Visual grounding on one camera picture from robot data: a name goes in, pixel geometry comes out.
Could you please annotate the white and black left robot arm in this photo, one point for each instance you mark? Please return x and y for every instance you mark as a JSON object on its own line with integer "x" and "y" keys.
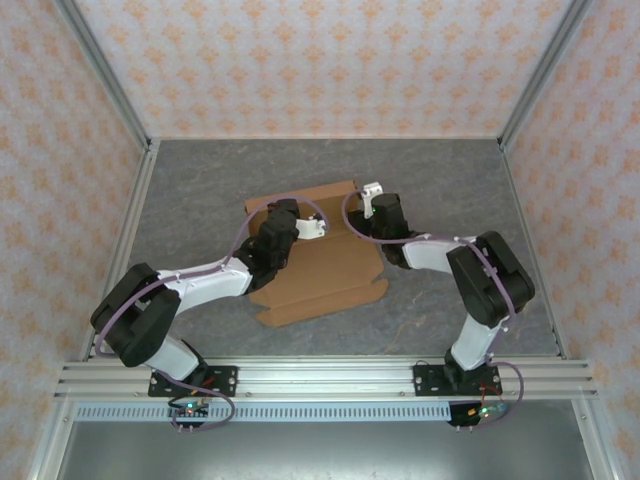
{"x": 210, "y": 285}

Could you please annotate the aluminium cross rail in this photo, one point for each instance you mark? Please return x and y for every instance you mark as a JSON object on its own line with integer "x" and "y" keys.
{"x": 325, "y": 380}

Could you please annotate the aluminium lower frame bar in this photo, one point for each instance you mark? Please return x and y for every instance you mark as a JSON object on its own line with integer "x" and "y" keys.
{"x": 47, "y": 445}
{"x": 595, "y": 445}

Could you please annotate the aluminium table side rail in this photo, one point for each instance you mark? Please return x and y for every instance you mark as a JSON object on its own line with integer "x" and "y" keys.
{"x": 136, "y": 200}
{"x": 520, "y": 200}

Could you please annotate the brown cardboard box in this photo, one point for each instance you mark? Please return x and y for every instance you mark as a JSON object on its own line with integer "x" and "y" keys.
{"x": 325, "y": 285}

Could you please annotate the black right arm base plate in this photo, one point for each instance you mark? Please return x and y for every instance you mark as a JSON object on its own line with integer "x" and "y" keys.
{"x": 425, "y": 380}

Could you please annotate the grey metal sheet panel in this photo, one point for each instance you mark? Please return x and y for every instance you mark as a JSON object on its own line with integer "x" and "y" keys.
{"x": 325, "y": 450}

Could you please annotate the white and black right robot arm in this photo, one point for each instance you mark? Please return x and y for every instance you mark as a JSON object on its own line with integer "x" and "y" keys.
{"x": 435, "y": 255}

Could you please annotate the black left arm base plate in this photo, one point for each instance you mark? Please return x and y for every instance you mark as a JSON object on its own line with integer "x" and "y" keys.
{"x": 225, "y": 376}

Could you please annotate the aluminium frame post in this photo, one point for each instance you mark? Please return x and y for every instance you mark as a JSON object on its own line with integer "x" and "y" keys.
{"x": 102, "y": 70}
{"x": 544, "y": 70}

